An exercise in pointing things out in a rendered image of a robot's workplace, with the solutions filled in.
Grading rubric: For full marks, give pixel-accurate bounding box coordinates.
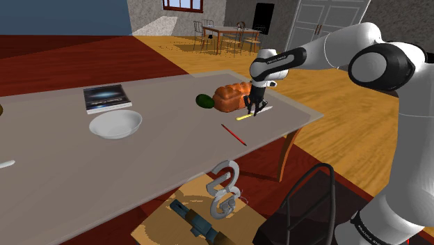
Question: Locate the brown bread loaf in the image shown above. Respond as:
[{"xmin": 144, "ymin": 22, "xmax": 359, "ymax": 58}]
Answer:
[{"xmin": 212, "ymin": 82, "xmax": 254, "ymax": 113}]

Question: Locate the dark green avocado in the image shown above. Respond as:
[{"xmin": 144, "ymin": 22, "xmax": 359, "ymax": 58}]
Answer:
[{"xmin": 195, "ymin": 93, "xmax": 216, "ymax": 110}]

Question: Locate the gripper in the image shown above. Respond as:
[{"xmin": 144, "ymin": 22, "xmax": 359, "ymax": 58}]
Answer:
[{"xmin": 244, "ymin": 84, "xmax": 269, "ymax": 117}]

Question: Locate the low light wooden table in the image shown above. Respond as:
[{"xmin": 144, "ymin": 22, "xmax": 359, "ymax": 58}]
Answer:
[{"xmin": 130, "ymin": 172, "xmax": 268, "ymax": 245}]

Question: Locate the grey curled sculpture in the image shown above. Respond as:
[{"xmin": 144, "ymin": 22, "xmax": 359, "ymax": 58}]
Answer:
[{"xmin": 205, "ymin": 159, "xmax": 242, "ymax": 221}]

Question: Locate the yellow-handled knife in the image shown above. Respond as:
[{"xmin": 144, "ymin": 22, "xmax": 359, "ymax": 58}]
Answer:
[{"xmin": 236, "ymin": 106, "xmax": 273, "ymax": 122}]

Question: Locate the red-framed window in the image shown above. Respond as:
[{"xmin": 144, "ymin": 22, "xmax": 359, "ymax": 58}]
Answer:
[{"xmin": 161, "ymin": 0, "xmax": 204, "ymax": 14}]

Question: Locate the red pencil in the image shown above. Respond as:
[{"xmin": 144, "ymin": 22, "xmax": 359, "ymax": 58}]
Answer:
[{"xmin": 220, "ymin": 123, "xmax": 248, "ymax": 147}]

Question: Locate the black metal chair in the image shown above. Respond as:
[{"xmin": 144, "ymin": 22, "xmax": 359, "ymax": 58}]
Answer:
[{"xmin": 252, "ymin": 162, "xmax": 340, "ymax": 245}]

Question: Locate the white double door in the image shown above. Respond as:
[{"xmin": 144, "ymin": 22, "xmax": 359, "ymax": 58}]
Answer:
[{"xmin": 284, "ymin": 0, "xmax": 372, "ymax": 52}]

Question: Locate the metal wire dining chair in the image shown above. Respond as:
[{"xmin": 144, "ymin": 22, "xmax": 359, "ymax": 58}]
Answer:
[
  {"xmin": 193, "ymin": 20, "xmax": 216, "ymax": 52},
  {"xmin": 242, "ymin": 24, "xmax": 268, "ymax": 56},
  {"xmin": 219, "ymin": 27, "xmax": 246, "ymax": 57}
]

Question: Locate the white bowl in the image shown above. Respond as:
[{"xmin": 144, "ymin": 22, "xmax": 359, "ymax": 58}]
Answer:
[{"xmin": 88, "ymin": 109, "xmax": 143, "ymax": 141}]

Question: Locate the blue and brown tool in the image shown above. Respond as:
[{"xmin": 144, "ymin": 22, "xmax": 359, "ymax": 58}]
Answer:
[{"xmin": 169, "ymin": 198, "xmax": 236, "ymax": 245}]

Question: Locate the dark blue book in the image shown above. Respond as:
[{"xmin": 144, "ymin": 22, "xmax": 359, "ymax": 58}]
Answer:
[{"xmin": 83, "ymin": 84, "xmax": 133, "ymax": 115}]

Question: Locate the wooden dining table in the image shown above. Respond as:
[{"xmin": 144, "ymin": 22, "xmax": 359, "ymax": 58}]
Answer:
[{"xmin": 202, "ymin": 25, "xmax": 262, "ymax": 56}]

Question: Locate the black wall panel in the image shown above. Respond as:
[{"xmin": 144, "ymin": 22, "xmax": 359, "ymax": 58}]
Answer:
[{"xmin": 252, "ymin": 2, "xmax": 276, "ymax": 35}]

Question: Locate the grey table with wooden legs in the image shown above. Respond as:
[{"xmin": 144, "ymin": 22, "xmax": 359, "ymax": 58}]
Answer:
[{"xmin": 0, "ymin": 69, "xmax": 325, "ymax": 245}]

